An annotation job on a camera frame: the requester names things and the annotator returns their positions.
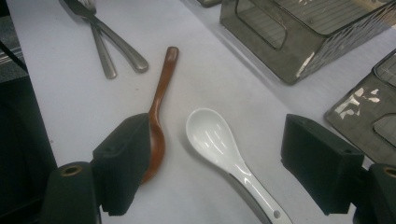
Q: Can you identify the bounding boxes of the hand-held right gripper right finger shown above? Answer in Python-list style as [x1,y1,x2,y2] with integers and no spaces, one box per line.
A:
[279,113,365,217]

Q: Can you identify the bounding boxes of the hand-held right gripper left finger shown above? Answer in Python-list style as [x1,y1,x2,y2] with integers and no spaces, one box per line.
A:
[92,112,153,217]

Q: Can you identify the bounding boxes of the smoky clear plastic bin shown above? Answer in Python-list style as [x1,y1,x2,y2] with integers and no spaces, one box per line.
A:
[323,49,396,166]
[219,0,396,86]

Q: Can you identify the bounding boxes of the white ceramic spoon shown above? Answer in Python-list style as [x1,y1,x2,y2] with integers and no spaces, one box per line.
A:
[185,107,293,224]

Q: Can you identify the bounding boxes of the brown wooden spoon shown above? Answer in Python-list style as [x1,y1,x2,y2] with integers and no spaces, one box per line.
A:
[139,46,180,185]

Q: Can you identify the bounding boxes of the metal fork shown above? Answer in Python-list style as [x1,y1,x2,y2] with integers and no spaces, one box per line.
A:
[78,0,118,80]

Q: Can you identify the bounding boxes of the silver metal spoons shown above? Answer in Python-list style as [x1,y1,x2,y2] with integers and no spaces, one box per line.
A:
[64,0,149,74]

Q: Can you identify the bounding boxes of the white table cover sheet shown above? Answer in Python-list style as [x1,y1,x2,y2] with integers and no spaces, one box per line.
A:
[6,0,396,224]

